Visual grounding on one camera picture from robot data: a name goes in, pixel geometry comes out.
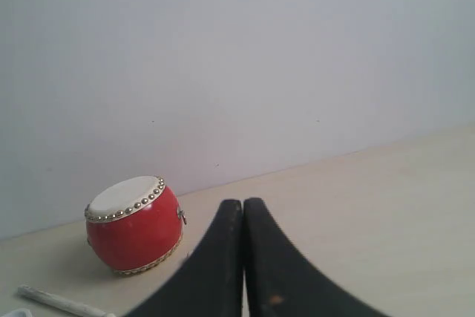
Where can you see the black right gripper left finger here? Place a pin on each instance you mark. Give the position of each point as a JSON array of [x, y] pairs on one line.
[[210, 281]]

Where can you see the white drumstick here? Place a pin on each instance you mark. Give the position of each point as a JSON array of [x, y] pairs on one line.
[[61, 303]]

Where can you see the white plastic tray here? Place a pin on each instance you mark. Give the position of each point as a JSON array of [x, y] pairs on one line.
[[21, 312]]

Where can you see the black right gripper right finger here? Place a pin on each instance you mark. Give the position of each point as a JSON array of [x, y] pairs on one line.
[[280, 281]]

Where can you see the small red drum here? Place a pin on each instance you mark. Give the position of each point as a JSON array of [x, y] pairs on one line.
[[134, 225]]

